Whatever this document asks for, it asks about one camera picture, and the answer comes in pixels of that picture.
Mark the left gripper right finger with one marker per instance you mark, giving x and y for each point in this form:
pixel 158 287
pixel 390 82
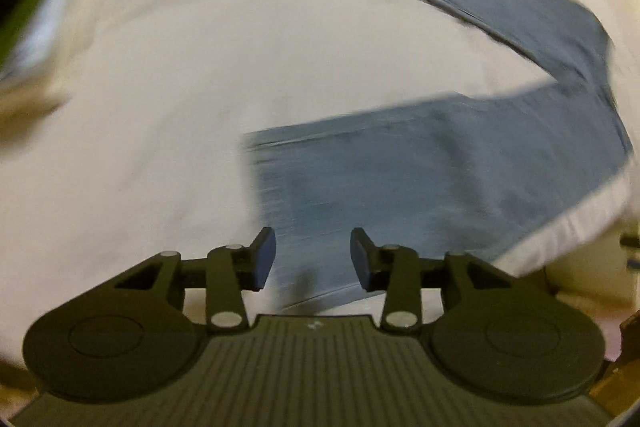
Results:
pixel 395 270

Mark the blue denim jeans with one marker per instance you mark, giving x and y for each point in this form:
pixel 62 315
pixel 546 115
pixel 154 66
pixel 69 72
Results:
pixel 518 180

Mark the white duvet on bed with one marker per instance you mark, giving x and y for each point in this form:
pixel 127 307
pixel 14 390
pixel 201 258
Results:
pixel 150 151

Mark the stack of folded clothes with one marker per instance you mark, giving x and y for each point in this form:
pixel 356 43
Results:
pixel 35 16

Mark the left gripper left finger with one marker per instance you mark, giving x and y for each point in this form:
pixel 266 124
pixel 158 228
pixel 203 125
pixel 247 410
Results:
pixel 230 270

